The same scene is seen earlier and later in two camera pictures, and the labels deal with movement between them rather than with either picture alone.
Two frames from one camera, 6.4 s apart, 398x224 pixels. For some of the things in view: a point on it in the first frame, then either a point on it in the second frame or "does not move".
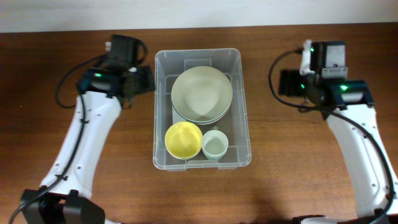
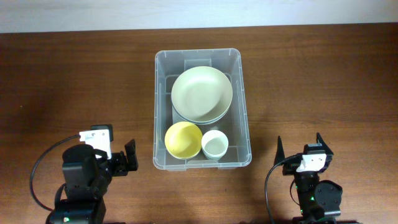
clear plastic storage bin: [169, 64] does not move
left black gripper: [147, 78] -> [119, 157]
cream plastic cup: [214, 144] does not move
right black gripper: [287, 83] -> [290, 166]
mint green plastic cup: [214, 154] does not move
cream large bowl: [202, 94] does not move
